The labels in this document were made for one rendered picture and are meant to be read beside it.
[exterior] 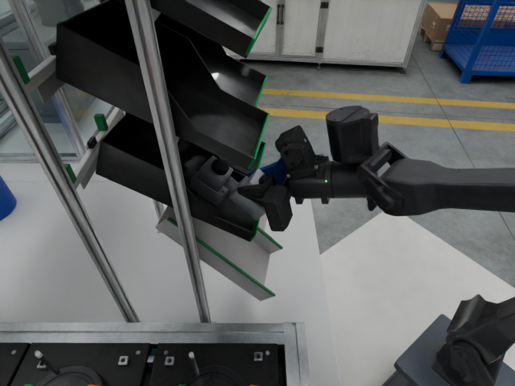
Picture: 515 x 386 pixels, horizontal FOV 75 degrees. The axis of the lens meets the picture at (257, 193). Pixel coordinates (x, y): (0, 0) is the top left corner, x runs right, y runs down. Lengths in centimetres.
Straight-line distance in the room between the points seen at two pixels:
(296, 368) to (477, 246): 192
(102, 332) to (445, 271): 88
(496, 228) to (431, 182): 227
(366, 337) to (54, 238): 93
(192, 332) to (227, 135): 44
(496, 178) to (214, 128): 36
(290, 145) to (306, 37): 389
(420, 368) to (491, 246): 193
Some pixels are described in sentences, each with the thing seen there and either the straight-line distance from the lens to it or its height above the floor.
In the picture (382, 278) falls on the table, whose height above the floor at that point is 86.
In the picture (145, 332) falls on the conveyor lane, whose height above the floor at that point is 96.
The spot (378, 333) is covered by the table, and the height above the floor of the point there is 86.
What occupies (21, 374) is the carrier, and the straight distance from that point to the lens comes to 85.
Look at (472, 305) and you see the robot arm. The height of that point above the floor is 121.
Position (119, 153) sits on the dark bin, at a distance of 55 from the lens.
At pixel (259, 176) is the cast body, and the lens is 56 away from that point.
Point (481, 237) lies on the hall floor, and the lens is 259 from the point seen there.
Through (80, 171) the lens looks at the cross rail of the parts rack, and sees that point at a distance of 61.
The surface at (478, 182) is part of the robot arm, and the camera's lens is 43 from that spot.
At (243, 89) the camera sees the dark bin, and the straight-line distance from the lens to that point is 67.
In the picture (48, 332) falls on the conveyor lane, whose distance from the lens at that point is 88.
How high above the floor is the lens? 165
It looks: 42 degrees down
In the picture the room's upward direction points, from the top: straight up
